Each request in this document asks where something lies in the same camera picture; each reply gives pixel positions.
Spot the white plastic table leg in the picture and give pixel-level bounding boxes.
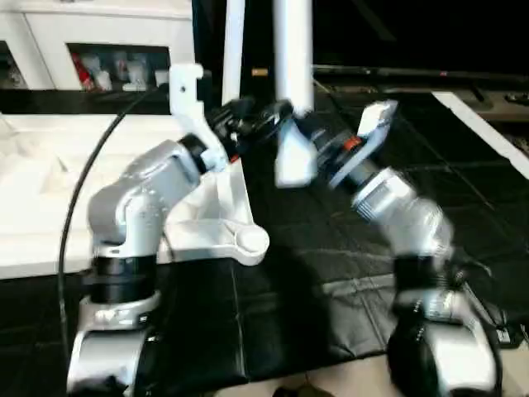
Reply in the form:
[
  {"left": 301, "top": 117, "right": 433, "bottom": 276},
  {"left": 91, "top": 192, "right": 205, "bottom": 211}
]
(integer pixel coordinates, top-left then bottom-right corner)
[
  {"left": 221, "top": 0, "right": 248, "bottom": 108},
  {"left": 270, "top": 0, "right": 319, "bottom": 189}
]

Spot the white plastic table top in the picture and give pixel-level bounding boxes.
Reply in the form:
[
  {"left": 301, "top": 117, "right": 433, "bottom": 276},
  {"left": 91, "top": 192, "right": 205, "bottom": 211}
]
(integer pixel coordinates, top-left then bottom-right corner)
[{"left": 0, "top": 112, "right": 271, "bottom": 282}]

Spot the black flat monitor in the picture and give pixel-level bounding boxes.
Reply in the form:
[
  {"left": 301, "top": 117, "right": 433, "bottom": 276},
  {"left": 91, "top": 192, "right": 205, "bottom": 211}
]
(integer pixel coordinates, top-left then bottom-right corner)
[{"left": 312, "top": 65, "right": 529, "bottom": 88}]

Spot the black cabinet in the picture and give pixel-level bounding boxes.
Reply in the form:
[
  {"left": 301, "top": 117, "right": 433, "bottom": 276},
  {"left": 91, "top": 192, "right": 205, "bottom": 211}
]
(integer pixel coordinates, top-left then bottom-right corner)
[{"left": 192, "top": 0, "right": 529, "bottom": 92}]

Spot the black mat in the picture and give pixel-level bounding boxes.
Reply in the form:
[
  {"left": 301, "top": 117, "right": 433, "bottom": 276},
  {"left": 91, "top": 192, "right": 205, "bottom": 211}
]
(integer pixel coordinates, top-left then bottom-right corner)
[{"left": 0, "top": 87, "right": 529, "bottom": 395}]

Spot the white flat strip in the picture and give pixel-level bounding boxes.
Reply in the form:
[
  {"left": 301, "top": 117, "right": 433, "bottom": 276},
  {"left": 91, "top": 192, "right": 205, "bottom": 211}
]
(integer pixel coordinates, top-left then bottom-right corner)
[{"left": 431, "top": 91, "right": 529, "bottom": 180}]

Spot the white glass-door cabinet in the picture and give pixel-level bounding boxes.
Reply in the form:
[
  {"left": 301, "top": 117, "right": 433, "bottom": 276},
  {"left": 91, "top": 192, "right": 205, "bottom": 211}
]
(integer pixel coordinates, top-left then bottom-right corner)
[{"left": 0, "top": 0, "right": 196, "bottom": 93}]

